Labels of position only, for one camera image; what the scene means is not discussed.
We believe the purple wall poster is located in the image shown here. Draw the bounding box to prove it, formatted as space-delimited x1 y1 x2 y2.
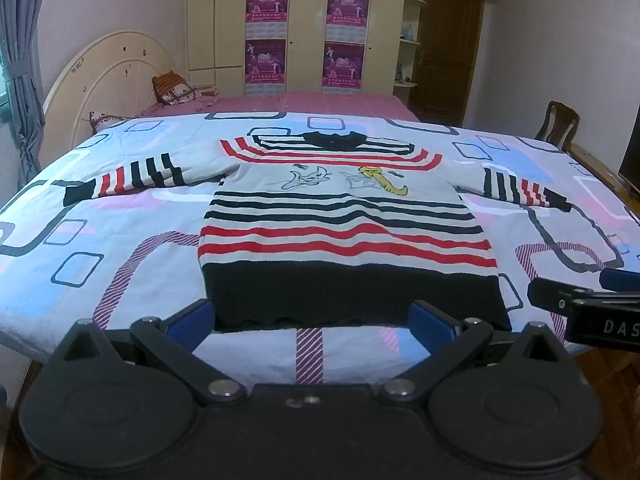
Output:
245 0 291 39
244 38 287 98
327 0 371 43
322 41 366 93

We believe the grey curtain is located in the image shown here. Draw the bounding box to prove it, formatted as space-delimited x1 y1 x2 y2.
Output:
0 0 53 191

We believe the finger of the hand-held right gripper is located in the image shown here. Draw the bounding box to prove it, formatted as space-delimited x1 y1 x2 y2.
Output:
527 277 596 313
599 268 640 292

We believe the small patterned pillow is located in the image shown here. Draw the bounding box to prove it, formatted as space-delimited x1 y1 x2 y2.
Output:
89 110 133 133

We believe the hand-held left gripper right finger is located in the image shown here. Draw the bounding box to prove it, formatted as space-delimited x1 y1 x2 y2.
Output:
381 300 571 406

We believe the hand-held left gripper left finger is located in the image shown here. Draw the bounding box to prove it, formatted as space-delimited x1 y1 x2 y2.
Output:
57 298 247 407

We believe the wooden chair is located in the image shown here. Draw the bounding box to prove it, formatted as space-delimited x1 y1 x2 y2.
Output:
534 101 581 153

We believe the wooden bed frame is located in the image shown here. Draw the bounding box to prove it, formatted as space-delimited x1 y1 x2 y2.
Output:
565 142 640 211

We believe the cream headboard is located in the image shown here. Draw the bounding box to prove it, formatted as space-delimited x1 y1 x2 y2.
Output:
39 30 176 166

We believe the striped knit sweater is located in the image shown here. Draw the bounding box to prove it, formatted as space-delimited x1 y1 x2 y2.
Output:
62 130 573 333

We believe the brown wooden door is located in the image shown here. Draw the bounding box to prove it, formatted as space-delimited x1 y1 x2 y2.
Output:
410 0 486 128

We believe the cream corner shelf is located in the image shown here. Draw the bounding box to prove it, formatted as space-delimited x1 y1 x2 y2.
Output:
392 0 427 91

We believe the orange patterned pillow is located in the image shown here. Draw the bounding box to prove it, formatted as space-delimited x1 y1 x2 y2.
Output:
151 70 201 106

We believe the pink bed sheet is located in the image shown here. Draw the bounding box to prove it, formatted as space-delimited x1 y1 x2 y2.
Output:
140 91 421 123

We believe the printed blanket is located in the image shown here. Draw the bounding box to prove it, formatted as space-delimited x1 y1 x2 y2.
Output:
0 110 640 391

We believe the black television screen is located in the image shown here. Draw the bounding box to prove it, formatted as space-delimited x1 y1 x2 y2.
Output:
617 105 640 186

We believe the cream wardrobe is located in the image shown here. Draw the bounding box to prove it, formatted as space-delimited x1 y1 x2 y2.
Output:
186 0 408 98

